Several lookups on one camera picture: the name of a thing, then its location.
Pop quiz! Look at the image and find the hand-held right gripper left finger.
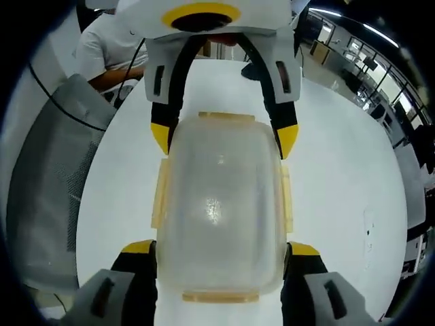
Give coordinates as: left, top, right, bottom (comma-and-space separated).
64, 239, 159, 326

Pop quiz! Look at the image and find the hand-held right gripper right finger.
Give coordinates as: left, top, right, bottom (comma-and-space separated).
280, 241, 383, 326

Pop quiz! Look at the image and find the clear lid with yellow buckles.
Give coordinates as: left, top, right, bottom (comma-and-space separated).
150, 111, 295, 304

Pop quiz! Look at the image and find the brown cardboard box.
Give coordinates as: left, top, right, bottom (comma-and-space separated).
310, 39, 333, 66

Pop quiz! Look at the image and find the person's white shirt torso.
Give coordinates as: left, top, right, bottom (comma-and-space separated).
75, 19, 150, 83

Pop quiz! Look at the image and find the grey mesh office chair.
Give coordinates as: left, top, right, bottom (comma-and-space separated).
5, 73, 118, 297

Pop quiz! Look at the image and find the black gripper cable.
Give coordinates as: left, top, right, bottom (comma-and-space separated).
117, 36, 147, 105

